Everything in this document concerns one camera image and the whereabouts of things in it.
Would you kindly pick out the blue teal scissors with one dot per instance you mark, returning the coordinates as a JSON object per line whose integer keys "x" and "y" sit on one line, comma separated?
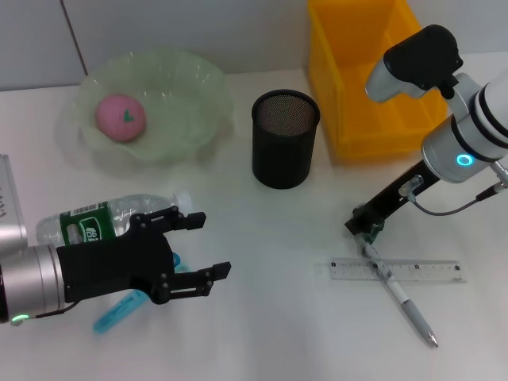
{"x": 115, "y": 313}

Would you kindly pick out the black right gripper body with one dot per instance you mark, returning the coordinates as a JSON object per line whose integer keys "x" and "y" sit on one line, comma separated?
{"x": 397, "y": 198}

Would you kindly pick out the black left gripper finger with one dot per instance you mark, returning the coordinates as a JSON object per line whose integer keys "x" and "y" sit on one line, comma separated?
{"x": 178, "y": 221}
{"x": 190, "y": 283}

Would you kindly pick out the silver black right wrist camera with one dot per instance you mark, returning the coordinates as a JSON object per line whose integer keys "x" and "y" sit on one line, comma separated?
{"x": 416, "y": 59}

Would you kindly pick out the translucent green fruit plate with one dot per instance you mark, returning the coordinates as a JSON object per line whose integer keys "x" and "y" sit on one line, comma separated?
{"x": 178, "y": 99}

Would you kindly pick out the clear green-label water bottle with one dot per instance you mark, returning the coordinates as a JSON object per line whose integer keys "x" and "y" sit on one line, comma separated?
{"x": 91, "y": 222}

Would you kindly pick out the green plastic wrapper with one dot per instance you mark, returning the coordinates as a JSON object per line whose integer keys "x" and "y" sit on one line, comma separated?
{"x": 367, "y": 237}

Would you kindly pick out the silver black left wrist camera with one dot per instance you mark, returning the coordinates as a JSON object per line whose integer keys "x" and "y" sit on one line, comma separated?
{"x": 10, "y": 206}

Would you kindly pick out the yellow plastic bin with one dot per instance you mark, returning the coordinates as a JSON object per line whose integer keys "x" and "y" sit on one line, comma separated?
{"x": 341, "y": 79}

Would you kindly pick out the black mesh pen holder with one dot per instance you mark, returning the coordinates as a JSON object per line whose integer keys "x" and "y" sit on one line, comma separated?
{"x": 282, "y": 158}

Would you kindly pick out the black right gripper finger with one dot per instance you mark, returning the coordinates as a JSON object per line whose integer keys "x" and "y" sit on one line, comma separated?
{"x": 353, "y": 226}
{"x": 377, "y": 231}

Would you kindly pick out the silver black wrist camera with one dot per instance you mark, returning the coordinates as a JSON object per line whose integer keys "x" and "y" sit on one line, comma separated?
{"x": 416, "y": 59}
{"x": 10, "y": 206}

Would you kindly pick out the white grey pen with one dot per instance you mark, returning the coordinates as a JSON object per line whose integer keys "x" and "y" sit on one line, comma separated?
{"x": 412, "y": 313}

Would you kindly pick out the pink toy peach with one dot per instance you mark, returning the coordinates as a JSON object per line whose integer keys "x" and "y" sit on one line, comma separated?
{"x": 119, "y": 117}

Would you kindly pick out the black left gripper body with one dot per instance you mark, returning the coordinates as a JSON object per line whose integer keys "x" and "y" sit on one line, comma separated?
{"x": 115, "y": 266}

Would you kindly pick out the clear plastic ruler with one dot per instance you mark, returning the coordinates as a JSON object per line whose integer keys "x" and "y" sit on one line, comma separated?
{"x": 428, "y": 272}

